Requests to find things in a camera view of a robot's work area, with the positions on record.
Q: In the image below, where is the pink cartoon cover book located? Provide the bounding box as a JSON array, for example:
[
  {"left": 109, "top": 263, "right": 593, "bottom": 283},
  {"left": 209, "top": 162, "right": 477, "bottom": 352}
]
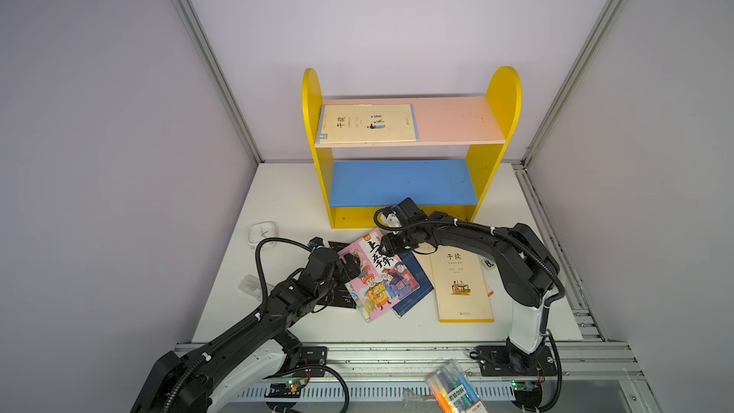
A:
[{"left": 338, "top": 229, "right": 411, "bottom": 322}]

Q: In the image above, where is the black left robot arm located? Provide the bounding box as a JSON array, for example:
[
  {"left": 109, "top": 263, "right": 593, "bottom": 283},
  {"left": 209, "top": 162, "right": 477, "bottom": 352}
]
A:
[{"left": 131, "top": 247, "right": 361, "bottom": 412}]

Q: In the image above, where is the beige book blue spine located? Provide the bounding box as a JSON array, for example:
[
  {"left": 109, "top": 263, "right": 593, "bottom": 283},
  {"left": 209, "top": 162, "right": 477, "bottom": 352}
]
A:
[{"left": 317, "top": 104, "right": 419, "bottom": 145}]

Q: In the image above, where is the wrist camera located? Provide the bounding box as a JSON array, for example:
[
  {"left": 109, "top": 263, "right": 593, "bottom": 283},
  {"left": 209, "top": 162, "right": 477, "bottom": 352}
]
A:
[
  {"left": 380, "top": 206, "right": 403, "bottom": 229},
  {"left": 308, "top": 237, "right": 328, "bottom": 250}
]

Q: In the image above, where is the beige book yellow border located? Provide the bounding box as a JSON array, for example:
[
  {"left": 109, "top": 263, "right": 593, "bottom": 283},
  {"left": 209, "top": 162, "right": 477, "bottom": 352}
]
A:
[{"left": 430, "top": 247, "right": 494, "bottom": 323}]

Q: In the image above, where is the yellow pink blue bookshelf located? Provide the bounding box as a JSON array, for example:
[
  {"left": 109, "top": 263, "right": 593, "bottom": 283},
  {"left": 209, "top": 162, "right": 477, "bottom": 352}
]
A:
[{"left": 302, "top": 66, "right": 523, "bottom": 229}]

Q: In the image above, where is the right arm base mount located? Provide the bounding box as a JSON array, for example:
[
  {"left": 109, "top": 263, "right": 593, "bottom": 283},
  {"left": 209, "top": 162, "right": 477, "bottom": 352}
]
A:
[{"left": 469, "top": 342, "right": 563, "bottom": 378}]

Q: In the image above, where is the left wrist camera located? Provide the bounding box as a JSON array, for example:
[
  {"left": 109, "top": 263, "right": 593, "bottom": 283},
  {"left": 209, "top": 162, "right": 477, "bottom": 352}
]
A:
[{"left": 308, "top": 237, "right": 328, "bottom": 250}]

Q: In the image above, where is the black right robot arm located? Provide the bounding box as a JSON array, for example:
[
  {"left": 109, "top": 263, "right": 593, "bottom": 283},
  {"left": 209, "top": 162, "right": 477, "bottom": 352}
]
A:
[{"left": 373, "top": 198, "right": 566, "bottom": 356}]

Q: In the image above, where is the light blue stapler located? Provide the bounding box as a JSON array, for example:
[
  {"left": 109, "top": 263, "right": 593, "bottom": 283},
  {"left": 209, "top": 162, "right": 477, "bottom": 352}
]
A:
[{"left": 482, "top": 258, "right": 496, "bottom": 271}]

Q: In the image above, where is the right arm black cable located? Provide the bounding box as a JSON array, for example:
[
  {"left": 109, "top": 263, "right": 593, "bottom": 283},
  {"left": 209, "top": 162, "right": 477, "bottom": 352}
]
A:
[{"left": 372, "top": 205, "right": 569, "bottom": 357}]

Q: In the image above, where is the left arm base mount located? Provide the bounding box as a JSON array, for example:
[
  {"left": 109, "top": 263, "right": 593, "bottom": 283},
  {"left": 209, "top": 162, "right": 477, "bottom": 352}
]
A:
[{"left": 245, "top": 345, "right": 329, "bottom": 400}]

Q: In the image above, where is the dark blue book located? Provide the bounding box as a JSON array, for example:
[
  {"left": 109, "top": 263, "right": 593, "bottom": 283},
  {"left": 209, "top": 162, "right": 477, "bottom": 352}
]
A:
[{"left": 393, "top": 252, "right": 434, "bottom": 317}]

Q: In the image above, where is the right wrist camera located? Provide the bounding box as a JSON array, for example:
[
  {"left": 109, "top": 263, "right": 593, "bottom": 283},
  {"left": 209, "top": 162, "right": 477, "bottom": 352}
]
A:
[{"left": 380, "top": 206, "right": 403, "bottom": 229}]

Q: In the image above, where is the clear plastic small box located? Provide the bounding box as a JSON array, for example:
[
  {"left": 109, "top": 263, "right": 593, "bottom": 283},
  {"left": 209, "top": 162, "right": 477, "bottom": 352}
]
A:
[{"left": 238, "top": 275, "right": 263, "bottom": 301}]

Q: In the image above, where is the small white alarm clock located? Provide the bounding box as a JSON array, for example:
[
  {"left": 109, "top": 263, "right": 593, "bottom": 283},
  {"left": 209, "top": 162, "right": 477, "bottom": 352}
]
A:
[{"left": 248, "top": 221, "right": 277, "bottom": 249}]

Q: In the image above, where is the black book gold lettering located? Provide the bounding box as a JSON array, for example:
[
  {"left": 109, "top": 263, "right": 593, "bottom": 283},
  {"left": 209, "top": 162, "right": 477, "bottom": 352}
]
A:
[{"left": 317, "top": 240, "right": 359, "bottom": 310}]

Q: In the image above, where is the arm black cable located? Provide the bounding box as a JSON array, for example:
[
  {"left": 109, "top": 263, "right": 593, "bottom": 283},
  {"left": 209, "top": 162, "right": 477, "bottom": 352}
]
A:
[
  {"left": 162, "top": 236, "right": 313, "bottom": 413},
  {"left": 372, "top": 205, "right": 569, "bottom": 357}
]

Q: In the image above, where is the beige book orange border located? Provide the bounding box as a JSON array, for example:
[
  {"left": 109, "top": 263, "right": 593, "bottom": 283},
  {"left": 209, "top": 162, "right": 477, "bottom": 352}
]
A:
[{"left": 412, "top": 250, "right": 434, "bottom": 283}]

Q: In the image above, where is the pack of coloured markers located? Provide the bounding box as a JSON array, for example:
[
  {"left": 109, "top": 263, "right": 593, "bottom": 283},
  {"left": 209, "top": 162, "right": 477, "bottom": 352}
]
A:
[{"left": 425, "top": 359, "right": 487, "bottom": 413}]

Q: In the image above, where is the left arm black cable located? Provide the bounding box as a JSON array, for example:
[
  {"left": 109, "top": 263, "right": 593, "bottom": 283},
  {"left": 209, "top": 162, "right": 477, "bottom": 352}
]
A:
[{"left": 162, "top": 236, "right": 313, "bottom": 413}]

